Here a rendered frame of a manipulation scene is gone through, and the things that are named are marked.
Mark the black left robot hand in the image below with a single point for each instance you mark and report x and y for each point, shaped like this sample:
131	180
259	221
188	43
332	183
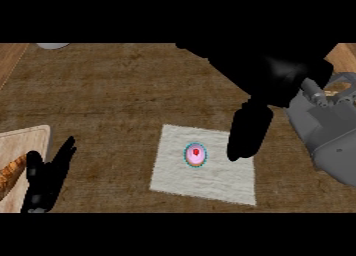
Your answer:
47	180

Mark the white cloth placemat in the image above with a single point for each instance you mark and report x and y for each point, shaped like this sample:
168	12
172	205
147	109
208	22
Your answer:
203	180

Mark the white round object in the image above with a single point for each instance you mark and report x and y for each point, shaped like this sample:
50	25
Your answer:
51	45

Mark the pink frosted cupcake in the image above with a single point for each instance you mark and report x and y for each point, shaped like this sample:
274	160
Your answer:
194	155

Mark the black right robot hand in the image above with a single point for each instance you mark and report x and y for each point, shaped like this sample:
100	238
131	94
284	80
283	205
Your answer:
268	76

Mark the brown croissant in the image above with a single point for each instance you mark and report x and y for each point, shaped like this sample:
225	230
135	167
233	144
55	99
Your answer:
2	183

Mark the pale wooden cutting board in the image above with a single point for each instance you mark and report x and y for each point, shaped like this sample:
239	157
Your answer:
7	156

